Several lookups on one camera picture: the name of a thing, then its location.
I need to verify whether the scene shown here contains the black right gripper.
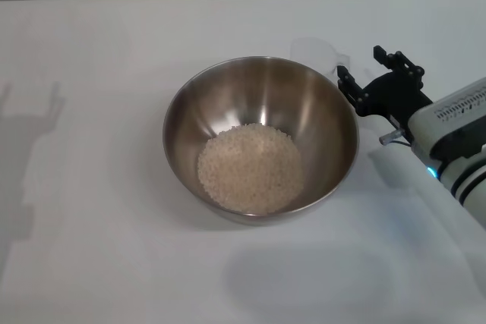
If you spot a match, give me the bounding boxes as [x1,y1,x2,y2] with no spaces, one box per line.
[336,46,434,130]

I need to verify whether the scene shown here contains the translucent plastic measuring cup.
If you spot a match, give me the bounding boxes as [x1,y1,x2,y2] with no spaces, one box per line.
[290,37,350,77]

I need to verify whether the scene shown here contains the stainless steel mixing bowl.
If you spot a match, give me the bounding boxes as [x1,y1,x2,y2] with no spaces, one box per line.
[162,55,360,226]

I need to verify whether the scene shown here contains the white rice grains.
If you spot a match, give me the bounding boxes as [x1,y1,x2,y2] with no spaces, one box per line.
[196,122,305,215]

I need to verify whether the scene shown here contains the black cable with metal plug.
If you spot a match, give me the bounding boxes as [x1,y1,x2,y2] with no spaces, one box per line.
[378,128,413,149]

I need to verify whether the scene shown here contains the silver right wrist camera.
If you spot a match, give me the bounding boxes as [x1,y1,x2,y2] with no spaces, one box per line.
[408,77,486,162]

